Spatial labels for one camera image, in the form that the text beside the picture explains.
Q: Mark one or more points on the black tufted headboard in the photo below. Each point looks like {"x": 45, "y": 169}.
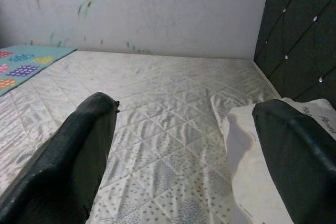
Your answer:
{"x": 302, "y": 37}

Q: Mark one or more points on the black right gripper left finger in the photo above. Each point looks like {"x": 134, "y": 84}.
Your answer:
{"x": 65, "y": 171}

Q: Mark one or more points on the quilted cream mattress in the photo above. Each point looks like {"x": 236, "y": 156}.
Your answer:
{"x": 168, "y": 90}

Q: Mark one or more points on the teal heart patterned blanket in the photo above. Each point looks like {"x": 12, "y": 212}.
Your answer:
{"x": 29, "y": 64}

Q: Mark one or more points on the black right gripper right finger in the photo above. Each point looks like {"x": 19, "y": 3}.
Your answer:
{"x": 302, "y": 169}

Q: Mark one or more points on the white pillow green tree print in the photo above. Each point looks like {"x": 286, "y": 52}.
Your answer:
{"x": 249, "y": 182}

